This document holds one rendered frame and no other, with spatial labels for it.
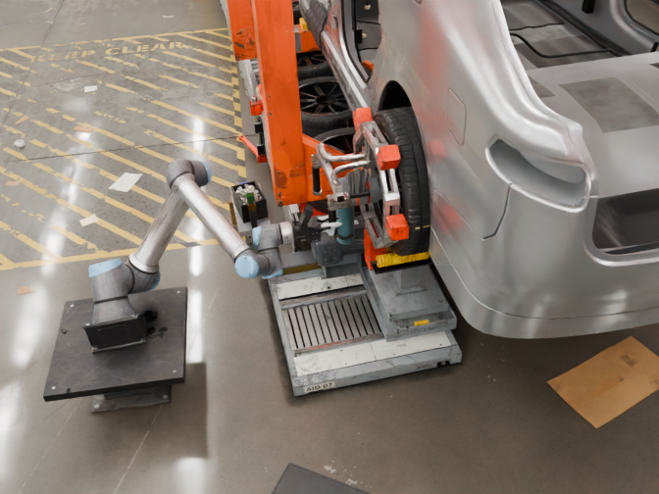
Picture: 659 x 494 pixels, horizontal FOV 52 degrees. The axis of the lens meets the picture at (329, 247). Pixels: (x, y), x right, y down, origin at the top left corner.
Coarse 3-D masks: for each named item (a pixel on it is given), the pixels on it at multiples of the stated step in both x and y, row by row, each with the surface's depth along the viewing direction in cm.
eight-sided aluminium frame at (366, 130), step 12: (360, 132) 298; (372, 132) 298; (360, 144) 313; (372, 144) 280; (384, 144) 277; (384, 180) 274; (384, 192) 274; (396, 192) 274; (372, 204) 324; (384, 204) 275; (396, 204) 276; (372, 216) 323; (384, 216) 280; (372, 228) 315; (384, 228) 284; (372, 240) 313; (384, 240) 287; (396, 240) 288
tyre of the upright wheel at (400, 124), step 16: (384, 112) 290; (400, 112) 287; (384, 128) 288; (400, 128) 277; (416, 128) 277; (400, 144) 273; (416, 144) 273; (416, 160) 271; (400, 176) 276; (416, 176) 270; (416, 192) 271; (416, 208) 273; (416, 224) 277; (400, 240) 294; (416, 240) 284
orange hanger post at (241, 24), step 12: (228, 0) 469; (240, 0) 471; (228, 12) 474; (240, 12) 476; (240, 24) 481; (252, 24) 483; (240, 36) 486; (252, 36) 488; (240, 48) 491; (252, 48) 493; (240, 60) 497
